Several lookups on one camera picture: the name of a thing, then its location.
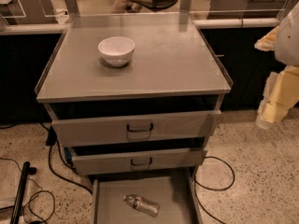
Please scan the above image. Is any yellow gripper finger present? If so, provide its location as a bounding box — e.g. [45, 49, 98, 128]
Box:
[254, 26, 278, 51]
[256, 66, 299, 130]

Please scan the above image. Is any clear plastic water bottle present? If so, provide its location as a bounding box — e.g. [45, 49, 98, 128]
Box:
[123, 194, 160, 217]

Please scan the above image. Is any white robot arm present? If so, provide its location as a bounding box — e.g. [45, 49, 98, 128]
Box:
[254, 3, 299, 129]

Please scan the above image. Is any top grey drawer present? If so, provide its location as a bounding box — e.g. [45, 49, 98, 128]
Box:
[52, 110, 221, 147]

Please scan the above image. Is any grey drawer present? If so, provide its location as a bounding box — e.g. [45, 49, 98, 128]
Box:
[72, 148, 204, 175]
[90, 169, 203, 224]
[52, 110, 221, 147]

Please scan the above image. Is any grey drawer cabinet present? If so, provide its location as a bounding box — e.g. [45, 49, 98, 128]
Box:
[36, 13, 232, 165]

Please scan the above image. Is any bottom grey drawer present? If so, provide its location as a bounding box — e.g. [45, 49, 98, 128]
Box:
[90, 169, 203, 224]

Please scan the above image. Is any middle grey drawer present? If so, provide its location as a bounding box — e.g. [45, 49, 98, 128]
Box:
[72, 148, 204, 175]

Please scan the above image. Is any white ceramic bowl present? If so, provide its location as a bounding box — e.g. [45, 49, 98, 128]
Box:
[98, 36, 135, 67]

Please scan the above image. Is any black pole on floor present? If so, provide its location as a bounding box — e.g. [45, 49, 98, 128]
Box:
[10, 161, 32, 224]

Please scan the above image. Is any black floor cable right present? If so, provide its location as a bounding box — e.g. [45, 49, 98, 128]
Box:
[193, 156, 236, 224]

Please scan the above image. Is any black floor cable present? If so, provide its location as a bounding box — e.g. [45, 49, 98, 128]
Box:
[193, 156, 236, 224]
[38, 121, 93, 195]

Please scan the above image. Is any black floor cable left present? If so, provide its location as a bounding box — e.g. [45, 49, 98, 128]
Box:
[38, 121, 93, 195]

